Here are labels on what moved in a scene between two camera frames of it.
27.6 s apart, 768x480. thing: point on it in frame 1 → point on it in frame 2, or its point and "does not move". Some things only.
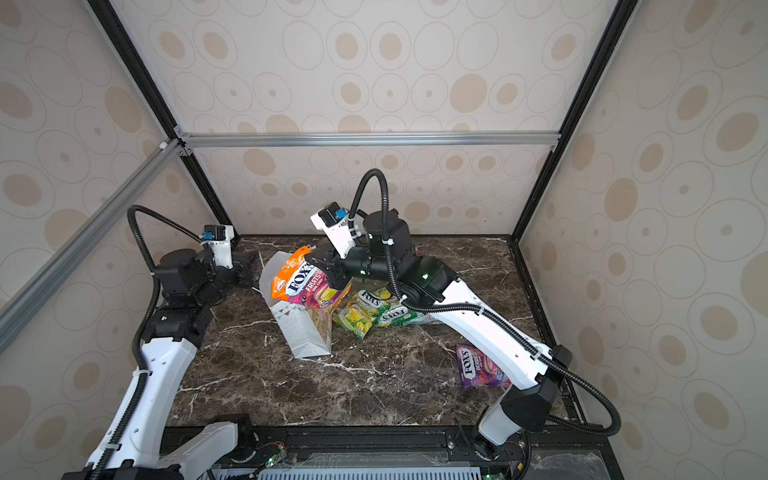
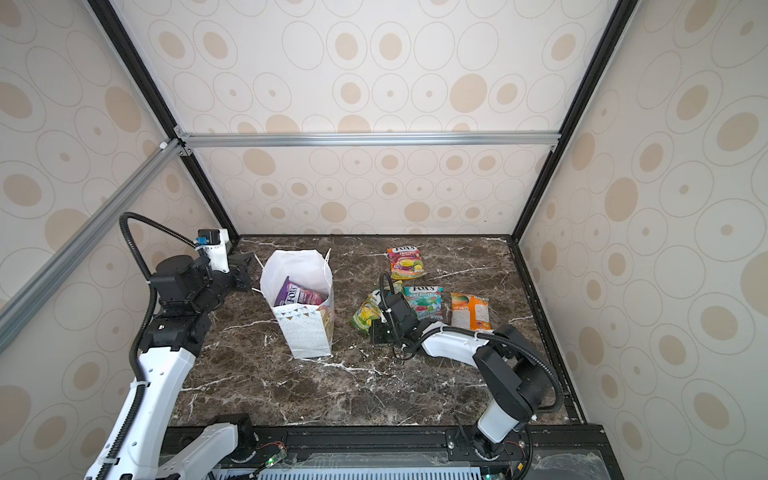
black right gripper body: (358, 263) → (382, 334)
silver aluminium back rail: (365, 139) does not move
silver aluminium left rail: (24, 300) does not move
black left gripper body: (225, 279) does not move
